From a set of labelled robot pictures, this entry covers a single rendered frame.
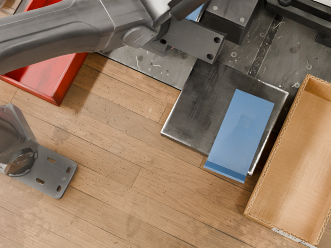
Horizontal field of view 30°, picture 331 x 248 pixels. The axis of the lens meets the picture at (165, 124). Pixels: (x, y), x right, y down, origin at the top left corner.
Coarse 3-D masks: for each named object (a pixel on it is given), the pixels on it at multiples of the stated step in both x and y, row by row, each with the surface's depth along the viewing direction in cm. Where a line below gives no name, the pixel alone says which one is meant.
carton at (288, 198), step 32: (320, 96) 107; (288, 128) 106; (320, 128) 106; (288, 160) 105; (320, 160) 104; (256, 192) 97; (288, 192) 103; (320, 192) 103; (288, 224) 102; (320, 224) 97
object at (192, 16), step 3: (201, 6) 103; (198, 9) 103; (192, 12) 103; (195, 12) 103; (198, 12) 103; (189, 15) 103; (192, 15) 103; (195, 15) 103; (186, 18) 103; (189, 18) 103; (192, 18) 103; (195, 18) 103
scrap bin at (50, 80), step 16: (32, 0) 107; (48, 0) 113; (32, 64) 110; (48, 64) 110; (64, 64) 110; (80, 64) 109; (16, 80) 109; (32, 80) 109; (48, 80) 109; (64, 80) 105; (48, 96) 106; (64, 96) 108
